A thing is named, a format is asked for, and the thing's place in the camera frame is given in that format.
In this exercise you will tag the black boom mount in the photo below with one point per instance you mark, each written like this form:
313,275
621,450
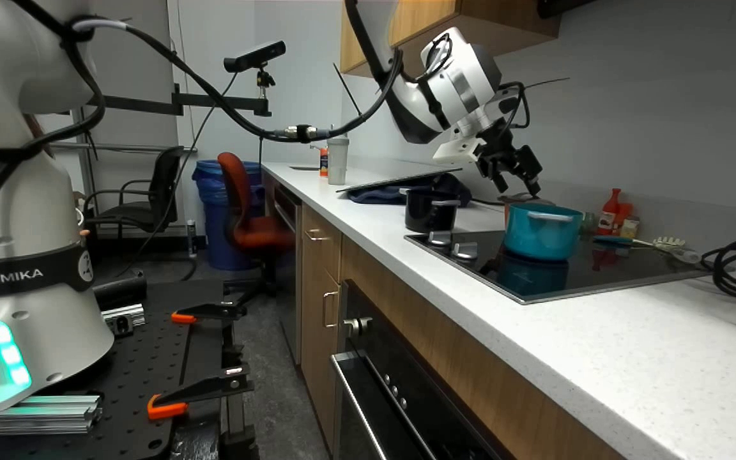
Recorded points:
146,102

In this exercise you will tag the silver cooktop knob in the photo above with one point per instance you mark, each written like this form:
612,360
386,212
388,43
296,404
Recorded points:
441,239
466,250

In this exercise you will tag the blue bin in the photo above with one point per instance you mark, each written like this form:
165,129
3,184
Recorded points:
210,221

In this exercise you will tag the black office chair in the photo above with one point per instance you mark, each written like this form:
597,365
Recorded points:
152,195

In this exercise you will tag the red office chair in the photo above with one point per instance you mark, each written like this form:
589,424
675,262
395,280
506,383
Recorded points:
249,221

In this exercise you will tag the small green can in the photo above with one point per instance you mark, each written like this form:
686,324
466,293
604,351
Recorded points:
629,230

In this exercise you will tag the teal pot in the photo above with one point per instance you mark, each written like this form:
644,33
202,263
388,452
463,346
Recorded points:
542,230

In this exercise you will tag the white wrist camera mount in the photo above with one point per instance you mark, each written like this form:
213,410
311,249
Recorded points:
457,152

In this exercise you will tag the wooden upper cabinet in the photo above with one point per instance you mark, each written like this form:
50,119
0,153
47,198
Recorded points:
486,14

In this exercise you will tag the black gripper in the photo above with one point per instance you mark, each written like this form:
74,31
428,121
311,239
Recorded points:
509,152

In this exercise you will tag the wooden base cabinet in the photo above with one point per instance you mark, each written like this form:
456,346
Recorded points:
318,289

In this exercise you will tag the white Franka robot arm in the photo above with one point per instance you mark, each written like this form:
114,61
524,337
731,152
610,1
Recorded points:
18,212

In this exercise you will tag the aluminium rail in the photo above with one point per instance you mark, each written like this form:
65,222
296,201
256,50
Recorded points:
36,414

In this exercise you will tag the black breadboard table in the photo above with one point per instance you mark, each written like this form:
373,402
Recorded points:
139,365

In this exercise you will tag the black pot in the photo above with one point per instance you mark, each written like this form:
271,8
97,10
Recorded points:
428,209

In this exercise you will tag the small black box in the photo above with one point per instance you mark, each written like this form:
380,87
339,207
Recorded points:
121,294

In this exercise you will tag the black glass cooktop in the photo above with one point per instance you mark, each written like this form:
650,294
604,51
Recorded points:
589,268

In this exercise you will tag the black camera on boom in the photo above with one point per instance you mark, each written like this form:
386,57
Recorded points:
253,55

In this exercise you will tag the red ketchup bottle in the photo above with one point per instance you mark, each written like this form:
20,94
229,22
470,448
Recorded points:
615,209

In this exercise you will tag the black laptop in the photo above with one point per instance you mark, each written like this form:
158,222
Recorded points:
401,190

